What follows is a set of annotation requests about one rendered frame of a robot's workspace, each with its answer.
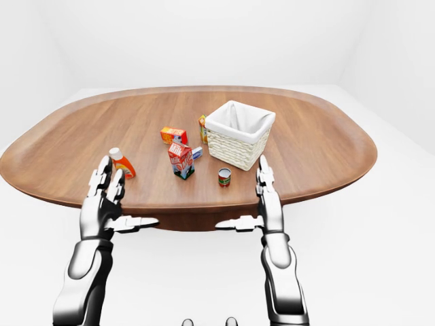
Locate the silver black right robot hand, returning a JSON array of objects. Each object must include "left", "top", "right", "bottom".
[{"left": 215, "top": 154, "right": 285, "bottom": 235}]

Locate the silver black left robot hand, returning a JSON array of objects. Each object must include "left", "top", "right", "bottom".
[{"left": 79, "top": 155, "right": 160, "bottom": 241}]

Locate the red green soup can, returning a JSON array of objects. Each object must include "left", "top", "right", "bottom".
[{"left": 217, "top": 168, "right": 232, "bottom": 188}]

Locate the white woven basket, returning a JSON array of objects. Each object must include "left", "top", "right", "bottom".
[{"left": 204, "top": 100, "right": 277, "bottom": 172}]

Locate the orange bottle with white cap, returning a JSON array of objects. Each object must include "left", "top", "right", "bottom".
[{"left": 108, "top": 147, "right": 137, "bottom": 180}]

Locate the red white milk carton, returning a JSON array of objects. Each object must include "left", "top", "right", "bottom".
[{"left": 167, "top": 141, "right": 196, "bottom": 181}]

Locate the round wooden table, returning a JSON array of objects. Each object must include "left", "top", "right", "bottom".
[{"left": 0, "top": 85, "right": 378, "bottom": 232}]

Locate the orange yellow juice carton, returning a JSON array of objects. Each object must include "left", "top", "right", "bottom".
[{"left": 198, "top": 114, "right": 209, "bottom": 144}]

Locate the red orange food box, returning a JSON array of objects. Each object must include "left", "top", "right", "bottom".
[{"left": 160, "top": 126, "right": 188, "bottom": 145}]

